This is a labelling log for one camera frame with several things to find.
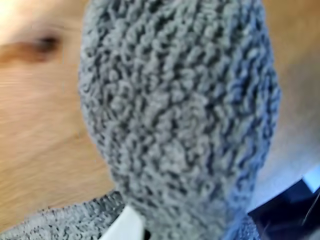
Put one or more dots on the grey terry cleaning cloth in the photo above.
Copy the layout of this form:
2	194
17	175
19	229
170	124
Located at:
175	100

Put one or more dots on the light blue object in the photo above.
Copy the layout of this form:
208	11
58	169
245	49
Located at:
313	178

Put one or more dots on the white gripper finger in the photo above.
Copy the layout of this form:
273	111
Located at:
126	225

